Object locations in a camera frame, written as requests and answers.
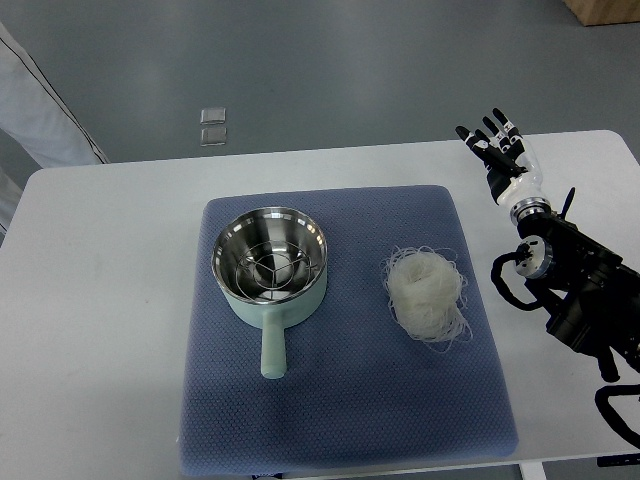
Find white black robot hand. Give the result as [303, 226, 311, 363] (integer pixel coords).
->
[455, 108, 542, 208]

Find white vermicelli nest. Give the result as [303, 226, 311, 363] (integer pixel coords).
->
[382, 245, 474, 354]

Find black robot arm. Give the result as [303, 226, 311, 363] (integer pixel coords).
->
[490, 197, 639, 446]

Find mint green steel pot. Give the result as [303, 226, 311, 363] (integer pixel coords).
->
[211, 207, 328, 380]

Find brown cardboard box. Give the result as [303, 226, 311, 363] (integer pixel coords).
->
[563, 0, 639, 26]

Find blue textured mat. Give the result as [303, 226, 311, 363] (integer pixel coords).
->
[179, 185, 518, 476]

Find white table leg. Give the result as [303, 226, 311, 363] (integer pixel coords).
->
[519, 462, 547, 480]

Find white cloth with black seam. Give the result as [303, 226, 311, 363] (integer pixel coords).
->
[0, 19, 111, 247]

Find round wire steaming rack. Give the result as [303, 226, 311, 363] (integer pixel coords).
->
[234, 241, 311, 303]

